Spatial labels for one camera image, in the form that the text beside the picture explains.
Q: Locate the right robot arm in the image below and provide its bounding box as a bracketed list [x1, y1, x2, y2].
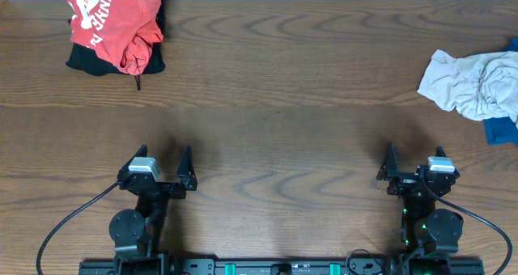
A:
[376, 144, 464, 274]

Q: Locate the black folded garment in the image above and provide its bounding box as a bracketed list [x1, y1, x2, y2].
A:
[66, 0, 165, 89]

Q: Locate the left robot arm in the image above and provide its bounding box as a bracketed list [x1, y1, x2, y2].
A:
[109, 145, 197, 275]

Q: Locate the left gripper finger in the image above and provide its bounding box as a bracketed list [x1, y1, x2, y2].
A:
[121, 144, 147, 171]
[176, 146, 197, 191]

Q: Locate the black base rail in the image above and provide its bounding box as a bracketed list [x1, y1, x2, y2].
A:
[78, 251, 485, 275]

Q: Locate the beige t-shirt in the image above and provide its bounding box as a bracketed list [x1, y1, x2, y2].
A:
[417, 49, 517, 125]

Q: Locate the black cable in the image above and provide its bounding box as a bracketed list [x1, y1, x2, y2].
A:
[36, 180, 122, 275]
[420, 177, 514, 275]

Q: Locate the left black cable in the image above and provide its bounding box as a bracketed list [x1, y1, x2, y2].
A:
[36, 180, 122, 275]

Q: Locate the red printed t-shirt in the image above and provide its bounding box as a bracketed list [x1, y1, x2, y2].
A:
[67, 0, 163, 75]

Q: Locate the blue t-shirt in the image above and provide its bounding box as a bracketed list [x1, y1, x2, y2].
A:
[484, 38, 517, 145]

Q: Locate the right black cable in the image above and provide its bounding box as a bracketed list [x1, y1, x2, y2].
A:
[420, 177, 514, 275]

